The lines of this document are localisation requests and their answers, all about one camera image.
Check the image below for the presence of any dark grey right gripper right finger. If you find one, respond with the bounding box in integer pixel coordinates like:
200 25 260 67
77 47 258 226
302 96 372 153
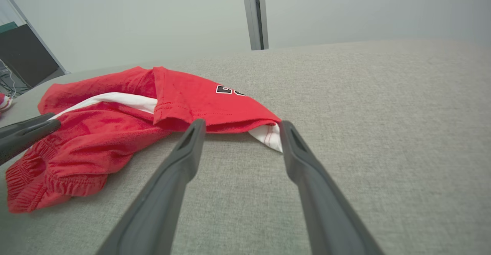
279 121 384 255

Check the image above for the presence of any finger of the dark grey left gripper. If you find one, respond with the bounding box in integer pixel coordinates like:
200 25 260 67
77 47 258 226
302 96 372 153
0 113 62 165

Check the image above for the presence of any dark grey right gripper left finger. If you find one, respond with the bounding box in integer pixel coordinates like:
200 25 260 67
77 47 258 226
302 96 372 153
96 119 206 255

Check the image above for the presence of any red garment with white stripes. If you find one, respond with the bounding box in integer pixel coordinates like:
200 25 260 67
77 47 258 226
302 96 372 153
0 92 13 112

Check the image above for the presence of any red shirt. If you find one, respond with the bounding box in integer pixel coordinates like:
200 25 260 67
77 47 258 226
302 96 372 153
6 66 284 214

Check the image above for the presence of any black flat panel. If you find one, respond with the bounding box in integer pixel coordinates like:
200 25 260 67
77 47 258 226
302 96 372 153
0 24 60 88

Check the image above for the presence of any grey fabric sofa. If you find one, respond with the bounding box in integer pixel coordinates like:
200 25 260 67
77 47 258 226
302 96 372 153
0 36 491 255

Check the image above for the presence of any grey aluminium wall post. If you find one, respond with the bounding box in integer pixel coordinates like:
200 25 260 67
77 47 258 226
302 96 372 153
241 0 269 51

